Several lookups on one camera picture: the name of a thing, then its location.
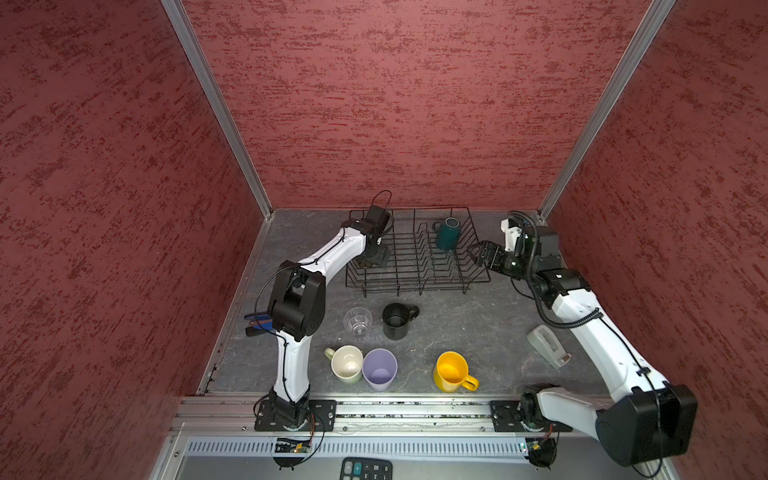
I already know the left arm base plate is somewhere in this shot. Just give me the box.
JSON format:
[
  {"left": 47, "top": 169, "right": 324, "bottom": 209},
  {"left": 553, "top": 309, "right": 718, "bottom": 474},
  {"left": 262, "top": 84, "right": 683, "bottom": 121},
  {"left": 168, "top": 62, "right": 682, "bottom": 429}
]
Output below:
[{"left": 253, "top": 398, "right": 337, "bottom": 433}]

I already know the black calculator remote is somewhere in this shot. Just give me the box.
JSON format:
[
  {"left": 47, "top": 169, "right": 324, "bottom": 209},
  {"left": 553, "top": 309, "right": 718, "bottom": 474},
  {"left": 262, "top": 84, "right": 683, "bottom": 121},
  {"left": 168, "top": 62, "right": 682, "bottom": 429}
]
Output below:
[{"left": 339, "top": 457, "right": 393, "bottom": 480}]

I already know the black mug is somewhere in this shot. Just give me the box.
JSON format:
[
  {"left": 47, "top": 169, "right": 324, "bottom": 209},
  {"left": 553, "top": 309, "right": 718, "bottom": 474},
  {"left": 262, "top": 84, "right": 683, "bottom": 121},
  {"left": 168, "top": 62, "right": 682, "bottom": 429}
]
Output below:
[{"left": 382, "top": 303, "right": 420, "bottom": 341}]

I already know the cream light green mug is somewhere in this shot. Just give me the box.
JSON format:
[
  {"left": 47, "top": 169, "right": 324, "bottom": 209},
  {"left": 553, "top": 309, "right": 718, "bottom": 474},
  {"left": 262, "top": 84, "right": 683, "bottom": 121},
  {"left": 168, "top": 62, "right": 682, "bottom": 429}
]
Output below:
[{"left": 324, "top": 345, "right": 364, "bottom": 384}]

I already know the black wire dish rack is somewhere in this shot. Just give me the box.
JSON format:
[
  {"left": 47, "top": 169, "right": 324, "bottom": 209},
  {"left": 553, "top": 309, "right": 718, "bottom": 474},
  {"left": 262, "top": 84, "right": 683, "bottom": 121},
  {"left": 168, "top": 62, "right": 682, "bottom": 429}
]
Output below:
[{"left": 345, "top": 207, "right": 490, "bottom": 297}]

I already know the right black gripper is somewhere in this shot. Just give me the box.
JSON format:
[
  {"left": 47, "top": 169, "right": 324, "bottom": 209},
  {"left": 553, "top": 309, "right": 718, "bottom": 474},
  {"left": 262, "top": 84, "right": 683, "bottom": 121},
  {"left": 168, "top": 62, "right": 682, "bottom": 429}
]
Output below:
[{"left": 465, "top": 240, "right": 537, "bottom": 280}]

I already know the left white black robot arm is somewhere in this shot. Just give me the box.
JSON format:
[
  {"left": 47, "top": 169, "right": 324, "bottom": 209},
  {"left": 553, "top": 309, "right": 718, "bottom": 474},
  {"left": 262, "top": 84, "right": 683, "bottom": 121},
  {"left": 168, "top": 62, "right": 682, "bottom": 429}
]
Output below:
[{"left": 266, "top": 200, "right": 391, "bottom": 429}]

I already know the yellow mug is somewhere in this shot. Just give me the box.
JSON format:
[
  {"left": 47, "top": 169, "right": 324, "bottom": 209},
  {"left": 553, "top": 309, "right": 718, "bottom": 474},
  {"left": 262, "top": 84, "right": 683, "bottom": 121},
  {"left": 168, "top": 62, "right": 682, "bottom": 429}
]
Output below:
[{"left": 433, "top": 351, "right": 479, "bottom": 393}]

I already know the blue black crimping tool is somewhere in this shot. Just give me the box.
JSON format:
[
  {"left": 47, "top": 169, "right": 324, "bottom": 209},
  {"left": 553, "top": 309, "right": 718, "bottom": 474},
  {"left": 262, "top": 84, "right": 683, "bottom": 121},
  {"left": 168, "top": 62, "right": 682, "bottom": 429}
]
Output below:
[{"left": 244, "top": 313, "right": 273, "bottom": 337}]

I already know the aluminium rail frame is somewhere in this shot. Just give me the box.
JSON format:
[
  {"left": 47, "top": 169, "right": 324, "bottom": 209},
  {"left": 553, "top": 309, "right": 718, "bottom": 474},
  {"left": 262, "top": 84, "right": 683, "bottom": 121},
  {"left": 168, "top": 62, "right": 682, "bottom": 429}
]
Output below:
[{"left": 149, "top": 395, "right": 679, "bottom": 479}]

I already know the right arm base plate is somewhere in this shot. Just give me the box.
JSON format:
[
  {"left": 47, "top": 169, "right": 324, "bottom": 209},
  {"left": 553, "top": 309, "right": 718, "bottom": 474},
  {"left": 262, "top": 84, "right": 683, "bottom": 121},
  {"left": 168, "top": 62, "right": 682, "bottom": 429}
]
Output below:
[{"left": 489, "top": 400, "right": 573, "bottom": 434}]

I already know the lilac plastic cup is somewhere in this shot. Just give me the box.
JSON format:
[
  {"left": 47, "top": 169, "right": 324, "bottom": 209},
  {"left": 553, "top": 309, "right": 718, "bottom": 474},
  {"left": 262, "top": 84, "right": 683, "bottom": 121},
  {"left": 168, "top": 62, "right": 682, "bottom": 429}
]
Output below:
[{"left": 362, "top": 348, "right": 398, "bottom": 391}]

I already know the clear glass cup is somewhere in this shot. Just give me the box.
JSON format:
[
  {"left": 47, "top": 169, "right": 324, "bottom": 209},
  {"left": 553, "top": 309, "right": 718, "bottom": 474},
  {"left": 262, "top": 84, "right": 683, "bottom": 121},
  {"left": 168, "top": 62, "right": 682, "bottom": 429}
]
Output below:
[{"left": 343, "top": 307, "right": 373, "bottom": 338}]

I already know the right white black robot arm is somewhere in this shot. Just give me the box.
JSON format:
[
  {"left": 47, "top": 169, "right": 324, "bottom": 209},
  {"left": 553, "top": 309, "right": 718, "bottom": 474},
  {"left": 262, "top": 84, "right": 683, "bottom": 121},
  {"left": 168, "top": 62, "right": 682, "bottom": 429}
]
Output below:
[{"left": 471, "top": 211, "right": 698, "bottom": 468}]

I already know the dark green mug white inside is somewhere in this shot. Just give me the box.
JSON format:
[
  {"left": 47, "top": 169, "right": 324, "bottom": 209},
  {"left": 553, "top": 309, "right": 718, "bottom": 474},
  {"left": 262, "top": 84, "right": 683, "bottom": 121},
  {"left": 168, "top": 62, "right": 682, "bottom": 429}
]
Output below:
[{"left": 432, "top": 217, "right": 461, "bottom": 251}]

